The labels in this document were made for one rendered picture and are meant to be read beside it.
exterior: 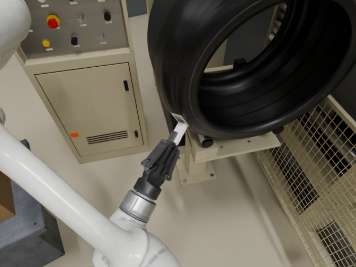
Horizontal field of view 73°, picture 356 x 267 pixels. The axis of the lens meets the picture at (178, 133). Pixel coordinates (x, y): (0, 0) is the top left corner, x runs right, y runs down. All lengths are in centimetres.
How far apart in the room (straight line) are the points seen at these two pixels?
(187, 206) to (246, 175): 51
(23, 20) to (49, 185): 35
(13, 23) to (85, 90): 89
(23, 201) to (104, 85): 70
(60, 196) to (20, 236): 65
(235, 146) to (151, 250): 61
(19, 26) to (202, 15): 38
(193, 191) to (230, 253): 46
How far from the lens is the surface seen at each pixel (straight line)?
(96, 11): 130
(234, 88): 106
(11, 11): 63
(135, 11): 382
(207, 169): 186
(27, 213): 118
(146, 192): 67
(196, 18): 55
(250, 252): 170
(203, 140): 87
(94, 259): 72
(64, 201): 51
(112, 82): 144
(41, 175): 53
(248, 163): 196
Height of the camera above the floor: 160
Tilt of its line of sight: 51 degrees down
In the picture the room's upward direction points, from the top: straight up
